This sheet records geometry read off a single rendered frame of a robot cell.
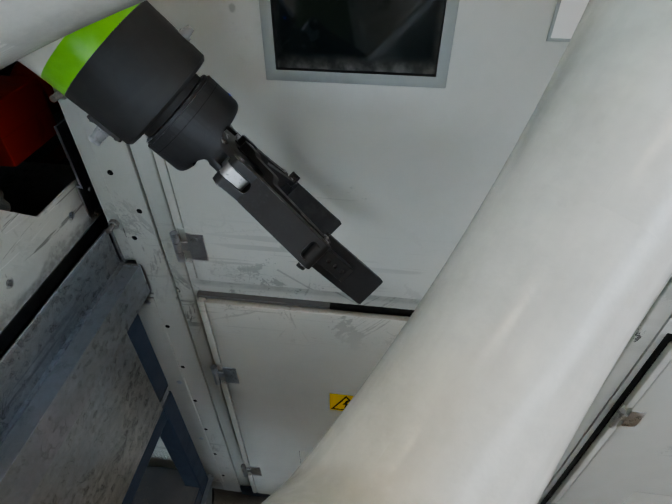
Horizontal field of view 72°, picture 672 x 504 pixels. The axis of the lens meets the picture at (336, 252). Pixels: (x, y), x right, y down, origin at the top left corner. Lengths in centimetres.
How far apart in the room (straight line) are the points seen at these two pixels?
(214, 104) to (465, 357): 26
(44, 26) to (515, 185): 21
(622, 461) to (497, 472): 87
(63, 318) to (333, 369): 42
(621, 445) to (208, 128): 91
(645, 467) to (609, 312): 91
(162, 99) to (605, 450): 95
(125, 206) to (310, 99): 32
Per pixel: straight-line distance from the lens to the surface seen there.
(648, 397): 93
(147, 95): 36
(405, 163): 53
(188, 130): 37
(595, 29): 28
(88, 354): 69
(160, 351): 93
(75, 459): 76
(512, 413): 23
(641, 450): 108
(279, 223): 35
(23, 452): 63
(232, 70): 52
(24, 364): 65
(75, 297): 70
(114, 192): 70
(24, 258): 67
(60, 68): 38
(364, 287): 41
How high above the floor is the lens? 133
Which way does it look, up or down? 42 degrees down
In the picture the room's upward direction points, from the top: straight up
